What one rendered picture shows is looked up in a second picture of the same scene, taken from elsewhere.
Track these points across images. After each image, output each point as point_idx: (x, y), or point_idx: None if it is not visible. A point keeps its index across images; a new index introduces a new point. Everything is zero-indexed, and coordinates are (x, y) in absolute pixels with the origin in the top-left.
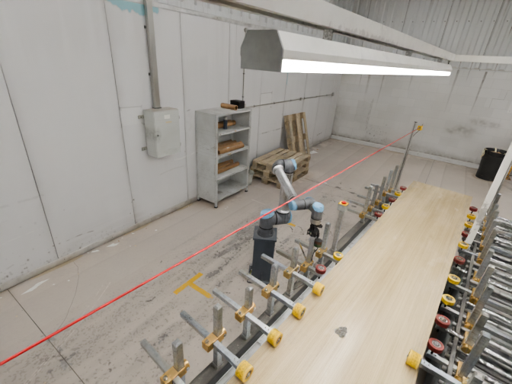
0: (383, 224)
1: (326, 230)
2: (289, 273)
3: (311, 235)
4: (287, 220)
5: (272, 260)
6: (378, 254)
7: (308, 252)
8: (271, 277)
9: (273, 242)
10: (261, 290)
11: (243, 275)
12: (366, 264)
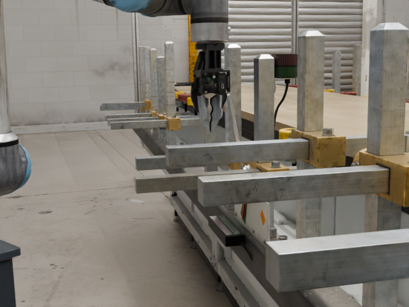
0: (246, 105)
1: (235, 70)
2: (341, 134)
3: (215, 88)
4: (22, 170)
5: (232, 144)
6: (338, 118)
7: (264, 119)
8: (389, 104)
9: (7, 264)
10: (406, 173)
11: (240, 190)
12: (359, 126)
